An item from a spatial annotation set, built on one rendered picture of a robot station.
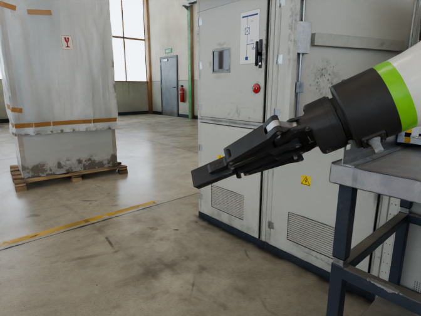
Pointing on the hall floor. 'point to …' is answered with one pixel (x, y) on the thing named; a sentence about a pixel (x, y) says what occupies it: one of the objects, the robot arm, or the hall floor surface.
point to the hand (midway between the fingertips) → (212, 172)
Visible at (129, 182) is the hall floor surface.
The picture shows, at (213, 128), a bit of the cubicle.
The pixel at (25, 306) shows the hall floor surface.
